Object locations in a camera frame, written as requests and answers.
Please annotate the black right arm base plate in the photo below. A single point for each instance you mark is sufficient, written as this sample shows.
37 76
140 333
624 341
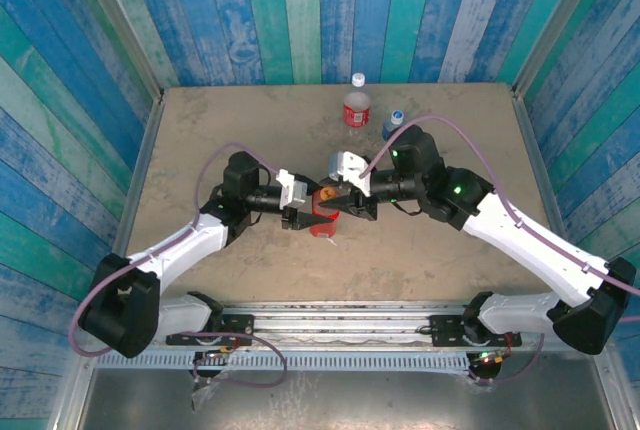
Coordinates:
445 330

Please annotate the clear bottle red label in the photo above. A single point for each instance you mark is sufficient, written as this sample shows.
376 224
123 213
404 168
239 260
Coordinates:
356 112

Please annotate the aluminium table side rail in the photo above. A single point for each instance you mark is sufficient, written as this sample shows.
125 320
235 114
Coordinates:
536 150
145 150

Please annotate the white printed bottle cap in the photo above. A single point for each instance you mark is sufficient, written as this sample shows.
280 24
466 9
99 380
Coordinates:
358 80

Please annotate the red drink bottle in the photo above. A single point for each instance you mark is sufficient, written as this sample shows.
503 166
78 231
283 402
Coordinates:
324 233

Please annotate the small circuit board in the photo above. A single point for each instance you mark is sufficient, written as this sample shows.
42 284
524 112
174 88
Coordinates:
492 359
220 352

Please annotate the stainless metal sheet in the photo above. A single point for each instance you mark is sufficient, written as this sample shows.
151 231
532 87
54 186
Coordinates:
350 405

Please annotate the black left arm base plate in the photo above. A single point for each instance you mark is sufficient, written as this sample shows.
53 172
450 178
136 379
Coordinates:
240 325

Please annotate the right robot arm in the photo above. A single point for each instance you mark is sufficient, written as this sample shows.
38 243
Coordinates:
530 245

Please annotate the clear bottle blue label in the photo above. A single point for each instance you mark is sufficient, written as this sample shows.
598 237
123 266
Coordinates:
389 130

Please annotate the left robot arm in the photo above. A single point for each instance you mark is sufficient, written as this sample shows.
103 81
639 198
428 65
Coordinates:
190 245

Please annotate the aluminium corner post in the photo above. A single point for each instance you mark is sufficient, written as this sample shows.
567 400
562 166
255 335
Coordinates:
553 20
120 20

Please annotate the aluminium mounting rail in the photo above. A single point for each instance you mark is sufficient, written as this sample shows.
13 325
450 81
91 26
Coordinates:
340 325

